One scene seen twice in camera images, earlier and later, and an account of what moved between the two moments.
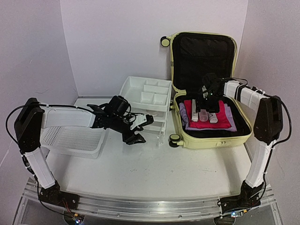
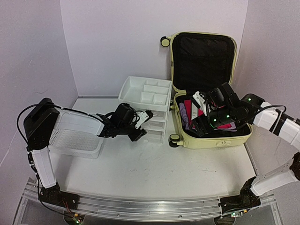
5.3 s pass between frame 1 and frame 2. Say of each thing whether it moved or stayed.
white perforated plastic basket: stayed
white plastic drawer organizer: stayed
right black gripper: moved
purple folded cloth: stayed
